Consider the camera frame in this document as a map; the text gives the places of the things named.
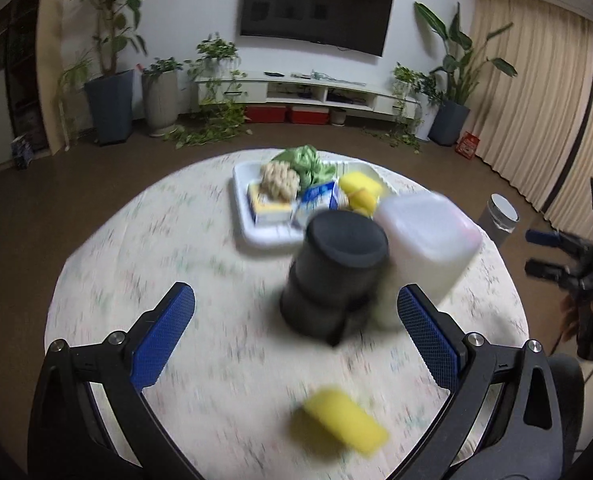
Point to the red paper bag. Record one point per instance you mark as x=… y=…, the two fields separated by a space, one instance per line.
x=467 y=145

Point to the tall plant in blue pot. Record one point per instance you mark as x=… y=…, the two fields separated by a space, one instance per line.
x=109 y=110

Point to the small white pot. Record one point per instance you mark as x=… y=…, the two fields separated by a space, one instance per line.
x=338 y=117

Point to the trailing green plant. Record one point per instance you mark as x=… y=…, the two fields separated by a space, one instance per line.
x=216 y=125

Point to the black wall television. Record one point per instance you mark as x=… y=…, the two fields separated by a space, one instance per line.
x=316 y=5

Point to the blue white tissue packet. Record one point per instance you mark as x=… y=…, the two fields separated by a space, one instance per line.
x=319 y=195

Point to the green cloth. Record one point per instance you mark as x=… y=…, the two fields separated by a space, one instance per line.
x=306 y=160

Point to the red storage box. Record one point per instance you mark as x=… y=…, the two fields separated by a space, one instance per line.
x=310 y=115
x=265 y=114

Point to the black cylindrical cup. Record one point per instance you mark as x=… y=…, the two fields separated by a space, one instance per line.
x=326 y=280

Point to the yellow sponge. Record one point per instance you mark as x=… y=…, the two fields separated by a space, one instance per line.
x=359 y=181
x=336 y=420

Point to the grey trash can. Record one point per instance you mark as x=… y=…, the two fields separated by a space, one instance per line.
x=499 y=220

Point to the white plastic jug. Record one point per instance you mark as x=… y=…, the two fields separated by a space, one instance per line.
x=426 y=240

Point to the blue printed bag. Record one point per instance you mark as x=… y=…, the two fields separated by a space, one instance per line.
x=21 y=152

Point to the plant in grey pot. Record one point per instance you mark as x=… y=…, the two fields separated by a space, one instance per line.
x=160 y=105

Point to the beige curtain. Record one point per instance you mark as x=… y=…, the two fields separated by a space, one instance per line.
x=536 y=110

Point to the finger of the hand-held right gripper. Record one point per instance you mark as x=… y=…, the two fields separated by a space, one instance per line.
x=541 y=237
x=541 y=270

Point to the beige knitted toy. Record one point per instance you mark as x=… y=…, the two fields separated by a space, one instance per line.
x=279 y=182

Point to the dark bookshelf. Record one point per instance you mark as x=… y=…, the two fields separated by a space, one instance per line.
x=26 y=60

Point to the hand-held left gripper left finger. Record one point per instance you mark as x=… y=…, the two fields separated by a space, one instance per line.
x=161 y=340

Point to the leafy plant in white pot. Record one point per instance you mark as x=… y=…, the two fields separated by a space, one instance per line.
x=423 y=124

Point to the white television cabinet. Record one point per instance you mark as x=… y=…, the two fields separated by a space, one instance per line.
x=246 y=92

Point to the yellow tissue packet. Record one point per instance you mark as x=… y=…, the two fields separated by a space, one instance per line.
x=269 y=212

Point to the small yellow soft toy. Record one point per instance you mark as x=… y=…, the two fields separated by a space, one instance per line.
x=364 y=201

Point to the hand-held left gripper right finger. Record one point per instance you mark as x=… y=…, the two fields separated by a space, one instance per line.
x=426 y=342

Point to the large-leaf plant in blue pot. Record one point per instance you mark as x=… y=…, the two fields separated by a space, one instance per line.
x=449 y=122

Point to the person's right hand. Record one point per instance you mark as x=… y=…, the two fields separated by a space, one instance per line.
x=570 y=316

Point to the white plastic tray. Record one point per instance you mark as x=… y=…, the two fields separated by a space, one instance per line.
x=266 y=237

